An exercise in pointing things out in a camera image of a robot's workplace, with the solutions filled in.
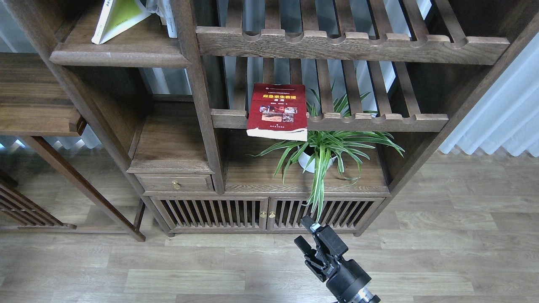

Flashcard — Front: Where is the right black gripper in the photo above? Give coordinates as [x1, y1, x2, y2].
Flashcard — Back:
[294, 215, 372, 303]

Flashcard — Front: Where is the red book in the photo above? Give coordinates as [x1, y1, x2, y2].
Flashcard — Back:
[246, 83, 307, 141]

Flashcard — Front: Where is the yellow-green book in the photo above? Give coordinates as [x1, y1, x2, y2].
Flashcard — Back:
[92, 0, 151, 44]

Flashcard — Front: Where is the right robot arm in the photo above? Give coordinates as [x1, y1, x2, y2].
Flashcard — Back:
[294, 215, 380, 303]

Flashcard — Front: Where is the white plant pot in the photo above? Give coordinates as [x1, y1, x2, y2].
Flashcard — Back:
[298, 146, 337, 173]

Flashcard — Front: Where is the green spider plant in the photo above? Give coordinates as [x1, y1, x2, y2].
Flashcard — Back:
[249, 84, 405, 221]

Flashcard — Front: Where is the dark wooden bookshelf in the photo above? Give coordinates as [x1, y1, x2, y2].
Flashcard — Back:
[2, 0, 538, 236]

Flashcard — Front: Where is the brass drawer knob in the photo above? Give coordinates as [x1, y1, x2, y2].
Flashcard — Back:
[171, 180, 181, 190]

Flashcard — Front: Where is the white curtain right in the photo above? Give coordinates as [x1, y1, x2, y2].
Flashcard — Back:
[439, 36, 539, 157]

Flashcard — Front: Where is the plastic-wrapped white book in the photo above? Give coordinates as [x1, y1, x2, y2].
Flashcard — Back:
[146, 0, 177, 38]

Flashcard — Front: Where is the wooden side table left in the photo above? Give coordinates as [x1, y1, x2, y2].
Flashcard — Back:
[0, 53, 146, 242]

